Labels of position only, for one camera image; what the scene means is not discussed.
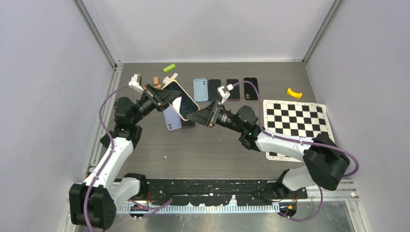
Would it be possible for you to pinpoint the purple cable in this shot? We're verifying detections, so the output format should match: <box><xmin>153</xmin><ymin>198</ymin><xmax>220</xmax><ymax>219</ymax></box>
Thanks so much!
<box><xmin>232</xmin><ymin>80</ymin><xmax>360</xmax><ymax>222</ymax></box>
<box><xmin>82</xmin><ymin>84</ymin><xmax>131</xmax><ymax>232</ymax></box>

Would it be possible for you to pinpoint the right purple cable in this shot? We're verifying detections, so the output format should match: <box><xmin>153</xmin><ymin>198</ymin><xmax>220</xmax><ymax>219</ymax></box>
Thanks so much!
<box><xmin>232</xmin><ymin>80</ymin><xmax>360</xmax><ymax>222</ymax></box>

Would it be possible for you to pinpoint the small brown block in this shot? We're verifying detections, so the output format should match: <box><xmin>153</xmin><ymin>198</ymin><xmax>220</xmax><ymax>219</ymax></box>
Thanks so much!
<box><xmin>153</xmin><ymin>77</ymin><xmax>160</xmax><ymax>86</ymax></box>

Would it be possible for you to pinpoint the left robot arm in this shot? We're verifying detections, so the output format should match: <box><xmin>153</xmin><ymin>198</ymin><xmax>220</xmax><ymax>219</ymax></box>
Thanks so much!
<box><xmin>69</xmin><ymin>84</ymin><xmax>180</xmax><ymax>232</ymax></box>

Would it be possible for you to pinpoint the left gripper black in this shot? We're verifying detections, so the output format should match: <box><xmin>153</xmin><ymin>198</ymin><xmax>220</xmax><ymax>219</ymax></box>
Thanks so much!
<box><xmin>132</xmin><ymin>85</ymin><xmax>180</xmax><ymax>125</ymax></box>

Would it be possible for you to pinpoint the yellow curved block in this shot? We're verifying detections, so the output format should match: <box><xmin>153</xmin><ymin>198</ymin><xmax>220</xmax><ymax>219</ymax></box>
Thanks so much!
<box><xmin>286</xmin><ymin>88</ymin><xmax>303</xmax><ymax>99</ymax></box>

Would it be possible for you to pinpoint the black phone with dark frame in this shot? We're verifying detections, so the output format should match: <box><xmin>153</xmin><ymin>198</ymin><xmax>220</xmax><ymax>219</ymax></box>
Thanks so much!
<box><xmin>208</xmin><ymin>79</ymin><xmax>221</xmax><ymax>102</ymax></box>

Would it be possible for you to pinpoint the checkerboard mat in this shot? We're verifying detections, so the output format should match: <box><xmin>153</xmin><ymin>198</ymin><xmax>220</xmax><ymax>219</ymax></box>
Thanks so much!
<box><xmin>263</xmin><ymin>100</ymin><xmax>336</xmax><ymax>163</ymax></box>

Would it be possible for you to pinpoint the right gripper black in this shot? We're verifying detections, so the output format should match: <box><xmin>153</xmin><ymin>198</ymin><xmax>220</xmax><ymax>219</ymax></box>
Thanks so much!
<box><xmin>186</xmin><ymin>99</ymin><xmax>245</xmax><ymax>134</ymax></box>

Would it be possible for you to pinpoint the purple phone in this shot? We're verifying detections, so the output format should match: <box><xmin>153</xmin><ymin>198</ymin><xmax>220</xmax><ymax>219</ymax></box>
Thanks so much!
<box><xmin>226</xmin><ymin>79</ymin><xmax>240</xmax><ymax>101</ymax></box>

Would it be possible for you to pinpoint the green lego brick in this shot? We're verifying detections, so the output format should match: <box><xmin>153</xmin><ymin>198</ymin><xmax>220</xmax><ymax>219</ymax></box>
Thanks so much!
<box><xmin>163</xmin><ymin>64</ymin><xmax>176</xmax><ymax>73</ymax></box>

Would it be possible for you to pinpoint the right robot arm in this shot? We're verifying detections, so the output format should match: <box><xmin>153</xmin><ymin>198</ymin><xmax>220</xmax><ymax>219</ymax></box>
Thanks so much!
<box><xmin>186</xmin><ymin>100</ymin><xmax>350</xmax><ymax>199</ymax></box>

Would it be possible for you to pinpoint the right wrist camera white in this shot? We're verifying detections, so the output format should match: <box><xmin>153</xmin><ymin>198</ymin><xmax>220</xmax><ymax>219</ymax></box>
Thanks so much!
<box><xmin>217</xmin><ymin>84</ymin><xmax>234</xmax><ymax>105</ymax></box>

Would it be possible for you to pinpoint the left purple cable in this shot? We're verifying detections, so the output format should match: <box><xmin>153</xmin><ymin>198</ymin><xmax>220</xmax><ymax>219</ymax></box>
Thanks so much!
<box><xmin>82</xmin><ymin>84</ymin><xmax>131</xmax><ymax>232</ymax></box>

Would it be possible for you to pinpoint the black phone from lilac case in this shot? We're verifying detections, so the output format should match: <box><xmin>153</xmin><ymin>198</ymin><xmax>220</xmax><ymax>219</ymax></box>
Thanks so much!
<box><xmin>180</xmin><ymin>119</ymin><xmax>195</xmax><ymax>128</ymax></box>

